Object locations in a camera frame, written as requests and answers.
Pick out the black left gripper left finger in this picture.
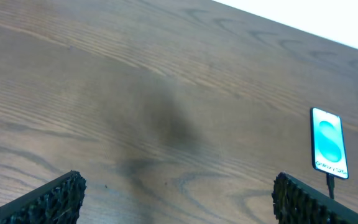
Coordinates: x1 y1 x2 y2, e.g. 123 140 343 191
0 170 86 224

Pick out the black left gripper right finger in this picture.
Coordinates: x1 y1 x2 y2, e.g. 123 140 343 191
272 172 358 224

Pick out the black USB charging cable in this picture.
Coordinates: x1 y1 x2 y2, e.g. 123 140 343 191
326 105 358 200

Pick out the blue Samsung Galaxy smartphone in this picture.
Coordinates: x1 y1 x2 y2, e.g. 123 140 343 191
310 107 349 180

